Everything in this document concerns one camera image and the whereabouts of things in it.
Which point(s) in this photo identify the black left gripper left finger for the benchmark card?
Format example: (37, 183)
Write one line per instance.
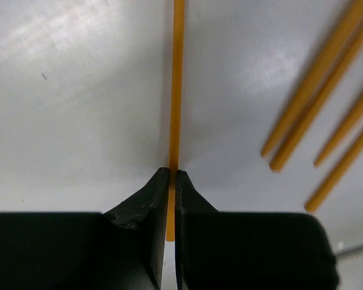
(122, 248)

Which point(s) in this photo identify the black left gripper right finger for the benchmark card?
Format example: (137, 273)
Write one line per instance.
(241, 250)

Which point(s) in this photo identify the orange plastic fork left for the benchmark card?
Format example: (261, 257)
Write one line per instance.
(334, 42)

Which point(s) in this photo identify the orange plastic fork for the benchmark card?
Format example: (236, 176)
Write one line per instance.
(346, 125)
(334, 42)

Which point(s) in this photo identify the orange plastic fork right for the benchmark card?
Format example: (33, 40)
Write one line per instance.
(346, 125)

